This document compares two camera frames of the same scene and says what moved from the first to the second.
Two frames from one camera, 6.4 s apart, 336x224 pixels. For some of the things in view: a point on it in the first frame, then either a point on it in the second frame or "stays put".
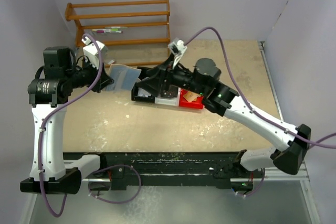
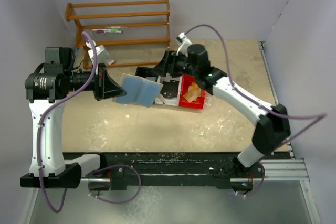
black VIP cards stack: x=172 y=92 stays put
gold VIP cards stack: x=191 y=96 stays put
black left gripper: x=99 y=77 → x=99 y=82
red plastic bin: x=182 y=102 stays put
